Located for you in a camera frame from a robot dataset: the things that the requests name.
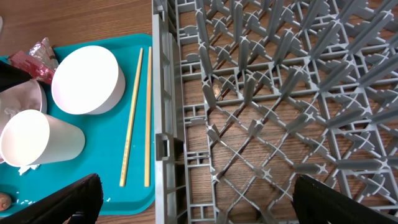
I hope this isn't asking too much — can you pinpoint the red snack wrapper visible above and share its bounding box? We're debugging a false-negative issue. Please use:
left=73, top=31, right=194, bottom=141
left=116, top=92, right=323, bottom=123
left=7, top=37, right=59, bottom=85

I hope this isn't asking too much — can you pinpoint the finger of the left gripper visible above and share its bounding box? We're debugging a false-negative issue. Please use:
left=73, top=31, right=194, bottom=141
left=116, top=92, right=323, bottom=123
left=0, top=61, right=32, bottom=92

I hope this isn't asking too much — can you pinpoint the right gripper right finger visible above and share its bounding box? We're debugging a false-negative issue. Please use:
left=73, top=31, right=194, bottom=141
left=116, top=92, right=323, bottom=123
left=292, top=175, right=397, bottom=224

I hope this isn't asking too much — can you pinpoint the pink plate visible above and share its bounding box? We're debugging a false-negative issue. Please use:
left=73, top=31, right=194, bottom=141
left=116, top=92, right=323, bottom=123
left=1, top=81, right=50, bottom=167

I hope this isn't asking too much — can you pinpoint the white cup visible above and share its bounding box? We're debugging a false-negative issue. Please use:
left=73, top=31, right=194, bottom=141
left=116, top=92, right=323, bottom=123
left=1, top=110, right=85, bottom=167

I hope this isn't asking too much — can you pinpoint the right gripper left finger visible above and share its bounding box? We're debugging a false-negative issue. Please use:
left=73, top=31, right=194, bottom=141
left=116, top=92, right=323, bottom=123
left=1, top=173, right=104, bottom=224

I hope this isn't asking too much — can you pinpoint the teal serving tray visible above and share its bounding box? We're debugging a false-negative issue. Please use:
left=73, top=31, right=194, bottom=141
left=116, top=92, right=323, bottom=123
left=1, top=34, right=155, bottom=217

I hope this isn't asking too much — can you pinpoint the white tissue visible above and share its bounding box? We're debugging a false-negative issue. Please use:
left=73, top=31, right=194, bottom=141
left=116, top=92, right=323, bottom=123
left=18, top=164, right=40, bottom=175

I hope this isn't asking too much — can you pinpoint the grey dishwasher rack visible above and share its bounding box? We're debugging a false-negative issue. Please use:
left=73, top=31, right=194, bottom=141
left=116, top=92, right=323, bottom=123
left=152, top=0, right=397, bottom=223

